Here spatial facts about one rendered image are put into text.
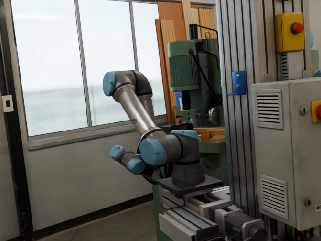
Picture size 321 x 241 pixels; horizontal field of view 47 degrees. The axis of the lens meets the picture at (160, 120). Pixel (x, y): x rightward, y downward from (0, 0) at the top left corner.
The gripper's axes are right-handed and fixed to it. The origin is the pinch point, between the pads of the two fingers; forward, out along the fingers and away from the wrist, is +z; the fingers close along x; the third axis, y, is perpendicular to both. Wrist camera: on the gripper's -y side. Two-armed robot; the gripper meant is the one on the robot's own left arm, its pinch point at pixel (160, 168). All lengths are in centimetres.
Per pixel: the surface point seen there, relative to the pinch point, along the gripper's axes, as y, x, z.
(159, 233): 34, -30, 47
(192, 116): -41.0, -7.7, 24.1
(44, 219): 51, -153, 36
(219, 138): -25.0, 21.2, 18.1
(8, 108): -24, -145, -33
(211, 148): -18.6, 18.4, 16.6
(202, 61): -76, -4, 15
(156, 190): 8.1, -29.0, 31.9
